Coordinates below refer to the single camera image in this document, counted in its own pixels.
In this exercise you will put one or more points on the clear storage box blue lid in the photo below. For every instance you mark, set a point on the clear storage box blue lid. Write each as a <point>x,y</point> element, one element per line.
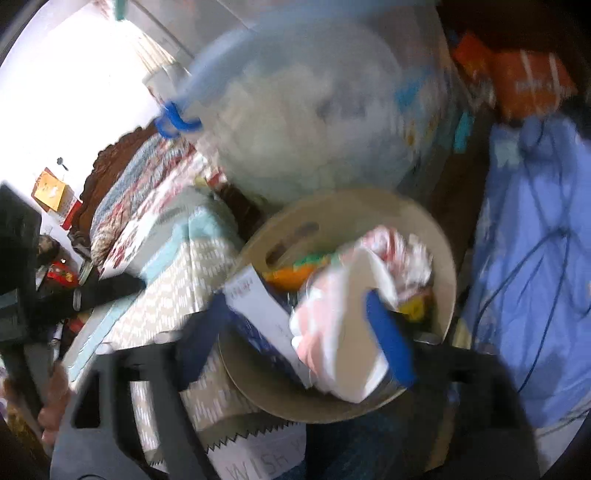
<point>314,106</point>

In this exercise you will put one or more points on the orange bag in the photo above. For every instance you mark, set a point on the orange bag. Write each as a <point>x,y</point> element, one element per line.
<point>526,78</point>

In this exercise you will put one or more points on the blue cloth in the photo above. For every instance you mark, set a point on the blue cloth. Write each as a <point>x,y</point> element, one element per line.
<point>517,300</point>

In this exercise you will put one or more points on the person's left hand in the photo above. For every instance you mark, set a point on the person's left hand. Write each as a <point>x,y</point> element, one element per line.
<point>53,406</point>

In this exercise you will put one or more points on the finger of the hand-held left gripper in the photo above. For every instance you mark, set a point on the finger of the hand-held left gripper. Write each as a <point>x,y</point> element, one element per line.
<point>106,290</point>

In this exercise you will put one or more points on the beige zigzag blanket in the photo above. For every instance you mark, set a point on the beige zigzag blanket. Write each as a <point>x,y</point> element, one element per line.
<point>203,258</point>

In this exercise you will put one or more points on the brown handbag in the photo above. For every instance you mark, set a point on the brown handbag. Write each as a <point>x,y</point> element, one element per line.
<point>48,249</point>

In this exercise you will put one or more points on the red yellow wall calendar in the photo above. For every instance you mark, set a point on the red yellow wall calendar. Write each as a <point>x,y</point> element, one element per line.
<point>51,194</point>

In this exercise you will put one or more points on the red gift box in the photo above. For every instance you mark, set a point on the red gift box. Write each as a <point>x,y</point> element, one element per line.
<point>60,274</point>

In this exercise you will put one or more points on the pink and white tissue pack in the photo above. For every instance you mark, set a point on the pink and white tissue pack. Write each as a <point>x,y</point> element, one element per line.
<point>351,332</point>

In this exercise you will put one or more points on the blue white milk carton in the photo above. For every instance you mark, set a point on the blue white milk carton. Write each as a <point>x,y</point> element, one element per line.
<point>263,309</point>

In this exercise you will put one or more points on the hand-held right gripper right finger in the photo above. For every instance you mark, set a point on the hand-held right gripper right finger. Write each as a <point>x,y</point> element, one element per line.
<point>388,332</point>

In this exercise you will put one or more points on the beige trash bin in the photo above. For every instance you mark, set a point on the beige trash bin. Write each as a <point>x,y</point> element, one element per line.
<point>332,212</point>

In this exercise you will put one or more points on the carved wooden headboard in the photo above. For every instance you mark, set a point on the carved wooden headboard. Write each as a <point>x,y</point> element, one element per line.
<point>104,161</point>

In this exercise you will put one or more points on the beige leaf print curtain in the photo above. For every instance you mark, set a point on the beige leaf print curtain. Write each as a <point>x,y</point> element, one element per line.
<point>157,50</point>

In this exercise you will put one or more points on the white paper wrapper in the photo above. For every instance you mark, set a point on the white paper wrapper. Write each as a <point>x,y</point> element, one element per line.
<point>406,263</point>

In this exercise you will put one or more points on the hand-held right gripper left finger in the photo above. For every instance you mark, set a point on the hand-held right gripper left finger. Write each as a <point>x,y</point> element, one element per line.
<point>203,341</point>

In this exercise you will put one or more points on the patchwork floral quilt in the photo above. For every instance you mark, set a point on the patchwork floral quilt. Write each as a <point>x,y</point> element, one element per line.
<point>134,180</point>

